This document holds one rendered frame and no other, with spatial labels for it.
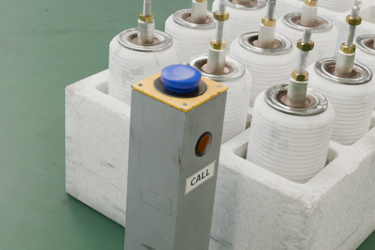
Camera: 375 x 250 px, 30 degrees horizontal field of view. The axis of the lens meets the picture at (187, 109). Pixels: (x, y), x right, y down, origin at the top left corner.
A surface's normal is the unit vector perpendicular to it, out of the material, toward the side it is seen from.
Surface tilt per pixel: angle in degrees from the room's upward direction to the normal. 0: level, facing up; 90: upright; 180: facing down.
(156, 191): 90
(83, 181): 90
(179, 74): 0
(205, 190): 90
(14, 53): 0
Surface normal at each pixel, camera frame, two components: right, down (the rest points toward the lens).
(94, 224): 0.08, -0.88
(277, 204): -0.62, 0.33
